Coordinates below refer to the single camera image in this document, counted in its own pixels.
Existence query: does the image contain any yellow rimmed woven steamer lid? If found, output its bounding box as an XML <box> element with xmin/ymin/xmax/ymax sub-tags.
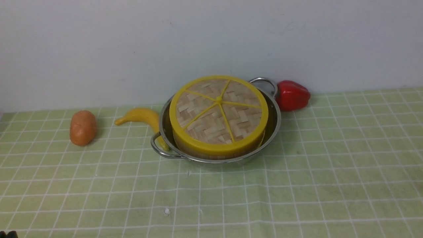
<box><xmin>169</xmin><ymin>75</ymin><xmax>269</xmax><ymax>153</ymax></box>

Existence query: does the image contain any yellow rimmed bamboo steamer basket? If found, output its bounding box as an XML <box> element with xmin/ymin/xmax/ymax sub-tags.
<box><xmin>173</xmin><ymin>132</ymin><xmax>266</xmax><ymax>160</ymax></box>

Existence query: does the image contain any stainless steel pot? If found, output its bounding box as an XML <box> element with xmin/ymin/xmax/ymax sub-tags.
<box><xmin>150</xmin><ymin>77</ymin><xmax>281</xmax><ymax>165</ymax></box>

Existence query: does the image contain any green checkered tablecloth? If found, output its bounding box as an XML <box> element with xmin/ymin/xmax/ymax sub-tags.
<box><xmin>0</xmin><ymin>88</ymin><xmax>423</xmax><ymax>238</ymax></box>

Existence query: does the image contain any brown potato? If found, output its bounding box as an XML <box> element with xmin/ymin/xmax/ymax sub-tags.
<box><xmin>69</xmin><ymin>110</ymin><xmax>97</xmax><ymax>146</ymax></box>

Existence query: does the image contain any yellow banana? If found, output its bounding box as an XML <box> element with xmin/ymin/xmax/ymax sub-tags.
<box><xmin>114</xmin><ymin>107</ymin><xmax>160</xmax><ymax>134</ymax></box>

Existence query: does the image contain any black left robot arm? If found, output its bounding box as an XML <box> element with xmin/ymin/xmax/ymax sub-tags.
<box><xmin>0</xmin><ymin>230</ymin><xmax>18</xmax><ymax>238</ymax></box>

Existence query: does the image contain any red bell pepper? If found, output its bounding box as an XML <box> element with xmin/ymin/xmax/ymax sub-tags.
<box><xmin>277</xmin><ymin>80</ymin><xmax>311</xmax><ymax>112</ymax></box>

